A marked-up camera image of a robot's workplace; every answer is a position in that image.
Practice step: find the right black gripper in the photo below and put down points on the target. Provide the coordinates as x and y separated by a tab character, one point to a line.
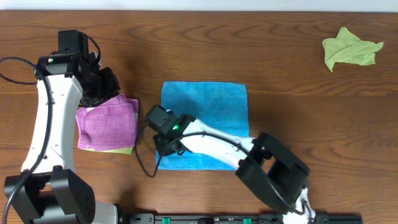
158	140

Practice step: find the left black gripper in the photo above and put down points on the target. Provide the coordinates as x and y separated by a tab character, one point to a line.
106	86

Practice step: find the blue microfiber cloth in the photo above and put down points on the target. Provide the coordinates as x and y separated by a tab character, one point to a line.
221	105

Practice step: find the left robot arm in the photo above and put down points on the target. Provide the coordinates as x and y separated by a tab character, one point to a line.
48	190

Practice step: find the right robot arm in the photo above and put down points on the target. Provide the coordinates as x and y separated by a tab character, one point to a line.
276	176

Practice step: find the folded green cloth under purple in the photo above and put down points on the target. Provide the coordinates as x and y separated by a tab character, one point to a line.
128	150

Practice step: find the crumpled green cloth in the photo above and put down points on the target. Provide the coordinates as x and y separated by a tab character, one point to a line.
348	48

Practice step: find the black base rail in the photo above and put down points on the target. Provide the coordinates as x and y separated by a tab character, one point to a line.
265	218

